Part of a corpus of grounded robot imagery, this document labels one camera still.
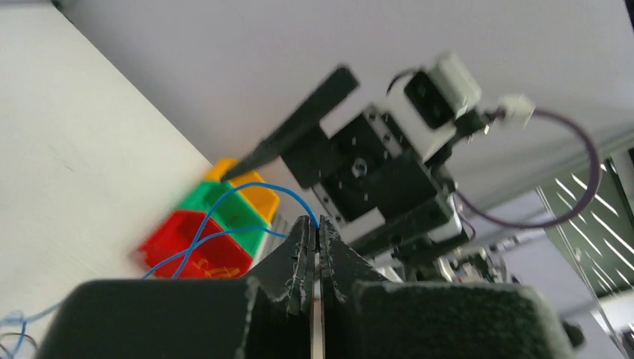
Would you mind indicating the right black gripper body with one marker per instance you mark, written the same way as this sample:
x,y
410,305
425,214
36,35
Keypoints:
x,y
369,164

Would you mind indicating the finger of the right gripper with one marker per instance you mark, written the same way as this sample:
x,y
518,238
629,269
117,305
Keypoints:
x,y
330,93

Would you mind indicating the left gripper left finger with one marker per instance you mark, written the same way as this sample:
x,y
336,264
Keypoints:
x,y
287,274

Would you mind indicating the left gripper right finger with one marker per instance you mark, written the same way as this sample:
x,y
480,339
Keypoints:
x,y
340,265

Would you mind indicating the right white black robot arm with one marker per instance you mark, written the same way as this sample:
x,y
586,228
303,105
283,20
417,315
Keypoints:
x,y
448,260

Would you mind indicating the yellow plastic bin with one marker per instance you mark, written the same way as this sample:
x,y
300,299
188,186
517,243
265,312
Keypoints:
x,y
265,201

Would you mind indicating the green plastic bin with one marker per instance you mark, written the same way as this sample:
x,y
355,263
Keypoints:
x,y
234,212

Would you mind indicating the red plastic bin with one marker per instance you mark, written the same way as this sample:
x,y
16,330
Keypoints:
x,y
220,257

